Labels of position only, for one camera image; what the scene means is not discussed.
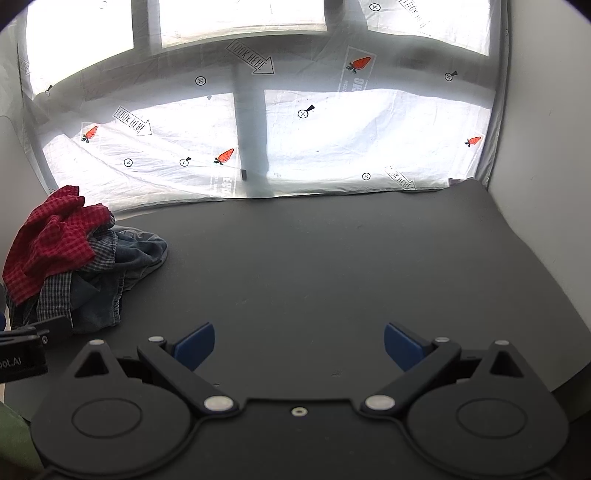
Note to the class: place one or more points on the grey table mat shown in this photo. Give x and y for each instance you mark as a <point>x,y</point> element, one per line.
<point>323,267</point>

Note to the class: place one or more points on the blue white plaid shorts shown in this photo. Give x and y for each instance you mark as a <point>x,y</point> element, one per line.
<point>53,295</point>

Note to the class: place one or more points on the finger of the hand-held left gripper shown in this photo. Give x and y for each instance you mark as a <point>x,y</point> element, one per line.
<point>55,330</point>

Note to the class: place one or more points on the green cloth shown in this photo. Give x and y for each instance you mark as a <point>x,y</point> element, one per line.
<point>14,443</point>

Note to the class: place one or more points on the white printed sheet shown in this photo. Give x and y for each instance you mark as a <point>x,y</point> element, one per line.
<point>346,138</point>

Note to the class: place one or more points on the red checked shorts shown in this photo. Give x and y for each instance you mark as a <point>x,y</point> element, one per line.
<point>46,240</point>

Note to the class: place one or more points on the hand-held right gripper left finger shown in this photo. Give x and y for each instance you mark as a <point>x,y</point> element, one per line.
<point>196,347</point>

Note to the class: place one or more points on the blue denim shorts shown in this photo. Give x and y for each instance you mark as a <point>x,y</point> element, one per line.
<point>138,258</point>

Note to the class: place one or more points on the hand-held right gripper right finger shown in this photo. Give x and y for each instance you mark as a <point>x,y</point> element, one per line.
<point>402,347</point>

